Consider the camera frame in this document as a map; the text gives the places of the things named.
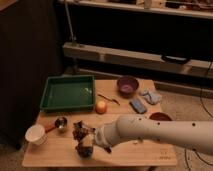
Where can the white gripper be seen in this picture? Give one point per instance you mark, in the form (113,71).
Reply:
(87,138)

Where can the bunch of red grapes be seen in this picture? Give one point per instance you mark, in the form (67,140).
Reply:
(81,130)

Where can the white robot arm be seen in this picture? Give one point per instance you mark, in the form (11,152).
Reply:
(193,135)

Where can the blue plastic cup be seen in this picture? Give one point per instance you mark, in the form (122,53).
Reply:
(84,151)

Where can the metal measuring cup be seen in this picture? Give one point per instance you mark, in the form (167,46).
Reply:
(60,124)

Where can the white paper cup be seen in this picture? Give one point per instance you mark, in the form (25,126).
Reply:
(36,134)

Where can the orange fruit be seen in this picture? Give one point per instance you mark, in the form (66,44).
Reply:
(101,107)

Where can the small brown knife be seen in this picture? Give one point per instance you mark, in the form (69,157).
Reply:
(109,99)

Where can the green plastic tray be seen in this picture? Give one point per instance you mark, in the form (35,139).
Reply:
(70,93)

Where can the blue sponge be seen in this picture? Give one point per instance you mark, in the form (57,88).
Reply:
(138,106)

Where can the purple bowl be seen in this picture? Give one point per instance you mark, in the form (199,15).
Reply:
(127,85)

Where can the brown bowl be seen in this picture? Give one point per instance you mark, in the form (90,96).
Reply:
(160,116)

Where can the crumpled blue cloth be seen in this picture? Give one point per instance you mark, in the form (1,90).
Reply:
(151,96)

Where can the black handle on shelf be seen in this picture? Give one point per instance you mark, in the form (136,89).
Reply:
(176,60)

